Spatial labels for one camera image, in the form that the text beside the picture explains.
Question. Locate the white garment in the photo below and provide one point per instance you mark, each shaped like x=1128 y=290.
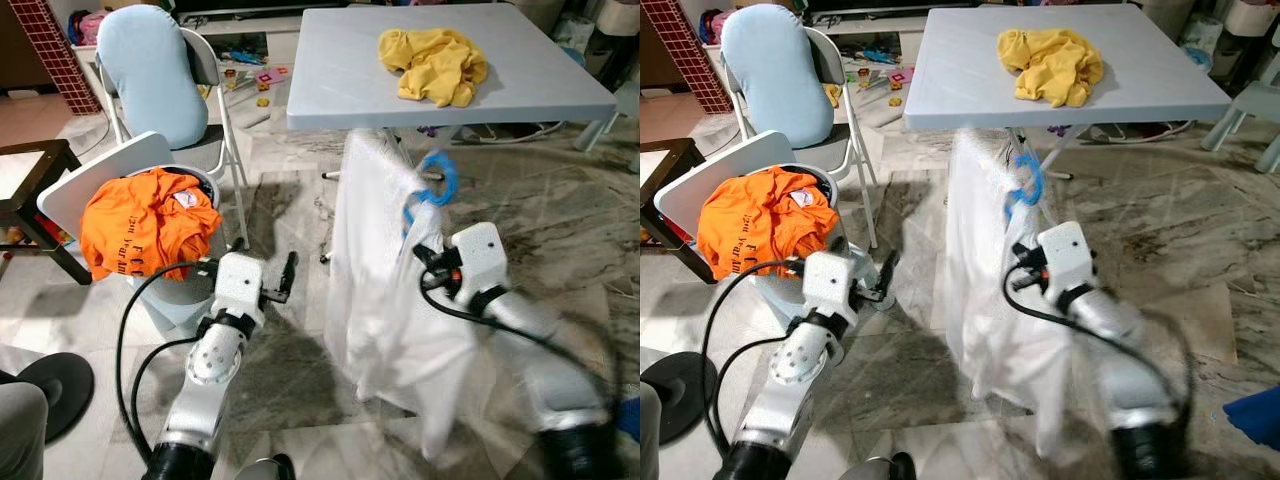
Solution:
x=380 y=300
x=1000 y=320

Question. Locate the blue plastic clothes hanger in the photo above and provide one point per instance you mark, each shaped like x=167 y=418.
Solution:
x=1036 y=180
x=447 y=185

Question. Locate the orange garment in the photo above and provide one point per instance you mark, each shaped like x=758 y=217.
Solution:
x=140 y=230
x=760 y=225

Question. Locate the robot left leg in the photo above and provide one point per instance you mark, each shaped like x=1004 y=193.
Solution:
x=265 y=468
x=875 y=468

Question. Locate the grey bin with white lid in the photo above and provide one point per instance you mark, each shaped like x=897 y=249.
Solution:
x=705 y=180
x=90 y=180

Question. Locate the yellow garment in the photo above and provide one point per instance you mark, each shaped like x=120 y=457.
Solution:
x=1050 y=65
x=435 y=65

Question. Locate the black round stand base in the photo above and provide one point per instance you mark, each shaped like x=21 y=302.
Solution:
x=60 y=390
x=675 y=395

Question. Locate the grey metal folding chair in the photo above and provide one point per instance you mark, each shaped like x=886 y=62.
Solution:
x=825 y=55
x=205 y=60

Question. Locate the dark wooden side table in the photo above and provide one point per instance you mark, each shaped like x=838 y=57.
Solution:
x=680 y=155
x=62 y=155

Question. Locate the dark blue fabric item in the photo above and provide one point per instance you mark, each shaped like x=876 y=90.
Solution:
x=1255 y=420
x=630 y=420

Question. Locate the person leg grey trousers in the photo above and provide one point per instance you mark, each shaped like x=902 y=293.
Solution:
x=20 y=430
x=648 y=435

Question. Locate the red brick pattern panel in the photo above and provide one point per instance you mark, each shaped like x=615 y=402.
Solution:
x=690 y=60
x=55 y=60

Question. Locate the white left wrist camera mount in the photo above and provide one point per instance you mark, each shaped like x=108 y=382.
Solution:
x=832 y=285
x=238 y=285

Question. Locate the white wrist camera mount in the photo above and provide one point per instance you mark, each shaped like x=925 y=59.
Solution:
x=832 y=285
x=238 y=285
x=1068 y=250
x=482 y=255

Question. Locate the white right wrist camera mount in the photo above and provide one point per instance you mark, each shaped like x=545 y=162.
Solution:
x=482 y=255
x=1068 y=250

